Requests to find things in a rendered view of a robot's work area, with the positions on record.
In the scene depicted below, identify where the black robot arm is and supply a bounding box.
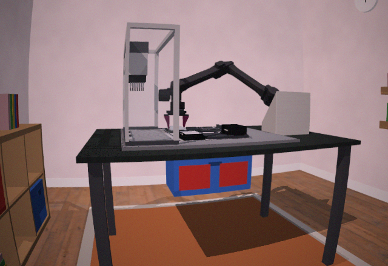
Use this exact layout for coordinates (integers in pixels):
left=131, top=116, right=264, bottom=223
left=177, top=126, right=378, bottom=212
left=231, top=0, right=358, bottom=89
left=179, top=61, right=279, bottom=106

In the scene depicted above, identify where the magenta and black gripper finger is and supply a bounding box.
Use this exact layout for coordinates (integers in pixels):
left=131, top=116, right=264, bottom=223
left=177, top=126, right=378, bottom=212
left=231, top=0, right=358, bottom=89
left=182, top=116, right=189, bottom=127

